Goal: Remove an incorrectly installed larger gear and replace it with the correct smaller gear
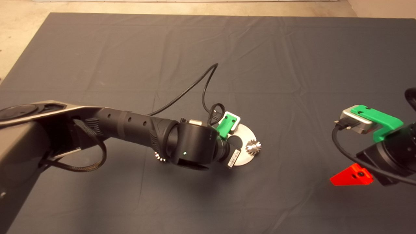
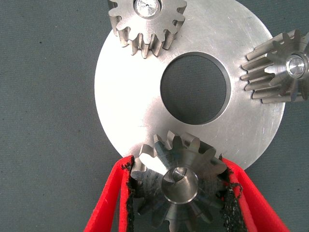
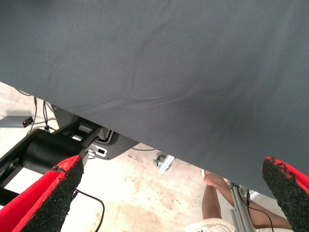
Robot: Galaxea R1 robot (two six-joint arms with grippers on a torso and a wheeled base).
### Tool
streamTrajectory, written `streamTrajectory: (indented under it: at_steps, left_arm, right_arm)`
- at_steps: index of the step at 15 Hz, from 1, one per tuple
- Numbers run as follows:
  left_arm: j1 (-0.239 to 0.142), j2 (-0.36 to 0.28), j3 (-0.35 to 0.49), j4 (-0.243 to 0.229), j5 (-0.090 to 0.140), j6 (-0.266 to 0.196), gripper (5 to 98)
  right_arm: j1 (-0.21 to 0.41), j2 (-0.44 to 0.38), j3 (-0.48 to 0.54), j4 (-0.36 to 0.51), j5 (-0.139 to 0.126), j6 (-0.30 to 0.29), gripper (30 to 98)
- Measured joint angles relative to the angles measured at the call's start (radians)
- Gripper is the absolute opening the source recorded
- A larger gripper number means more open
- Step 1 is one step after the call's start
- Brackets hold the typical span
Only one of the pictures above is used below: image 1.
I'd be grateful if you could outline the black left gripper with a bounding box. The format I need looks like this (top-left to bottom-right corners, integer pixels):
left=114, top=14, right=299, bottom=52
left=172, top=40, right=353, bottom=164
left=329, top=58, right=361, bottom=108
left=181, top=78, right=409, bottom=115
left=221, top=140, right=242, bottom=169

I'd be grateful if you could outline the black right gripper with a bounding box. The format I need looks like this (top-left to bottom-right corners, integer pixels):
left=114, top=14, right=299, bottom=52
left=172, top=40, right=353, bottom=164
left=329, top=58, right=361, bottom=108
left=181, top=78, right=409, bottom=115
left=330, top=123, right=416, bottom=186

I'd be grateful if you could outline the round metal plate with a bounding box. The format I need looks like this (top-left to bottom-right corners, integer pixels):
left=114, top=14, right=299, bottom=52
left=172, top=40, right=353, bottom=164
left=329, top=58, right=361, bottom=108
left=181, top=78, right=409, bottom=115
left=227, top=125, right=255, bottom=166

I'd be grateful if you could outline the dark grey table cloth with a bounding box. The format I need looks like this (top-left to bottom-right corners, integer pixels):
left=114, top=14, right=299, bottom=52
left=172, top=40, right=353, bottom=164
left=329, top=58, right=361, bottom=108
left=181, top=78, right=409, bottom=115
left=0, top=12, right=416, bottom=234

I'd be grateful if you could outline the green left camera mount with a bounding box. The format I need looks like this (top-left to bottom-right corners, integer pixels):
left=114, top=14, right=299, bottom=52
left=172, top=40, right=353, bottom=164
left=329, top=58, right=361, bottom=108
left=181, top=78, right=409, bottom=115
left=216, top=112, right=238, bottom=137

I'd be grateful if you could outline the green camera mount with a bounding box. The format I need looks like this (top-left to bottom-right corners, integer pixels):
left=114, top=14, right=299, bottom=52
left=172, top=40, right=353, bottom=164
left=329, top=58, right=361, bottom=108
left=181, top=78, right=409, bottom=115
left=350, top=105, right=404, bottom=142
left=216, top=112, right=238, bottom=137

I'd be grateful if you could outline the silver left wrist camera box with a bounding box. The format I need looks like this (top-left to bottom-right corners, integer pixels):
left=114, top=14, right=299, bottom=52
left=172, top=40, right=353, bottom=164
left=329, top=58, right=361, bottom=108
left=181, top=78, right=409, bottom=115
left=224, top=111, right=241, bottom=134

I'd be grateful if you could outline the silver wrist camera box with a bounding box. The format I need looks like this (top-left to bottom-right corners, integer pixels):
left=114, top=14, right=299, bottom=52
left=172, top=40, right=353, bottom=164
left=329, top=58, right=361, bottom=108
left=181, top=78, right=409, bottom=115
left=224, top=111, right=241, bottom=134
left=340, top=109, right=374, bottom=134

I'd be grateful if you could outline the thick black right camera cable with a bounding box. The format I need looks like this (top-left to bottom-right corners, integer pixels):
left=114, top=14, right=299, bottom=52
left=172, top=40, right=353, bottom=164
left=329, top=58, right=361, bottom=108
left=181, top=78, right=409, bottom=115
left=331, top=119, right=416, bottom=185

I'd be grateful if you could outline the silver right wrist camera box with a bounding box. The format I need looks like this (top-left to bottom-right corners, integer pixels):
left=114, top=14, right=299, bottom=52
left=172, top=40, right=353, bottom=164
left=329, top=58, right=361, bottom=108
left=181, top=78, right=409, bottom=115
left=340, top=109, right=374, bottom=134

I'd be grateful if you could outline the green right camera mount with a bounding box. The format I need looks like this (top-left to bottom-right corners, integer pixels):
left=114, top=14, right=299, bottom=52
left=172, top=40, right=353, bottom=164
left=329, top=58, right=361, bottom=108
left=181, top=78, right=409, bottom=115
left=350, top=105, right=404, bottom=142

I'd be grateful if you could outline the thin black left camera cable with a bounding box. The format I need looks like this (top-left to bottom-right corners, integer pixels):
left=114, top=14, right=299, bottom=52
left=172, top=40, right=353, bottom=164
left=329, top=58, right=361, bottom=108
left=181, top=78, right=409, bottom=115
left=148, top=63, right=226, bottom=126

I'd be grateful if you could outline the black braided cable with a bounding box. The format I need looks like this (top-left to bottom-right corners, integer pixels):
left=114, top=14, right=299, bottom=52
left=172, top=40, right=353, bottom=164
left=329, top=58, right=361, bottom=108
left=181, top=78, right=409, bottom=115
left=405, top=88, right=416, bottom=110
left=41, top=119, right=108, bottom=173

